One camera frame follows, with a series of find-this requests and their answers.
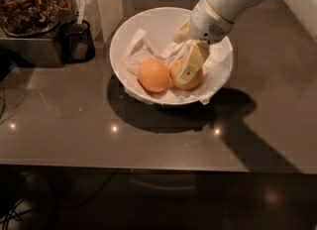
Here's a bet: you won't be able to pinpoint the white bowl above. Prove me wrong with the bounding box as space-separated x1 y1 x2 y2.
109 6 234 106

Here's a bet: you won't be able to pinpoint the white crumpled paper napkin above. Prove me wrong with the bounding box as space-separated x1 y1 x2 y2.
119 13 231 106

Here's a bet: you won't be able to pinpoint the dark metal box stand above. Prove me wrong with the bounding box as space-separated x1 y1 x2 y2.
0 9 77 68

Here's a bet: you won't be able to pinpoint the orange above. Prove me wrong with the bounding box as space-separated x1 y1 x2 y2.
138 59 170 93
170 58 204 90

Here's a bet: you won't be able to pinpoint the glass jar of granola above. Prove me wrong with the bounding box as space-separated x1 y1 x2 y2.
0 0 71 37

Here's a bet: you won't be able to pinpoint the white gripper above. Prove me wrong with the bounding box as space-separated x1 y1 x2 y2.
172 0 234 84

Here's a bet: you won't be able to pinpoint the black cables under table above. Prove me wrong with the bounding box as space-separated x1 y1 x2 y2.
0 171 115 230

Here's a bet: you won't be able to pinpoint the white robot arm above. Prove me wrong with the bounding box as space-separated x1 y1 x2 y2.
173 0 317 84

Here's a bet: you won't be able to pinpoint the black mesh cup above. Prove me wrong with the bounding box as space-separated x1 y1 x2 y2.
60 20 95 63

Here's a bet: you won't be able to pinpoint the white spoon in cup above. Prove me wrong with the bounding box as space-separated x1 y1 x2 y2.
70 0 86 34

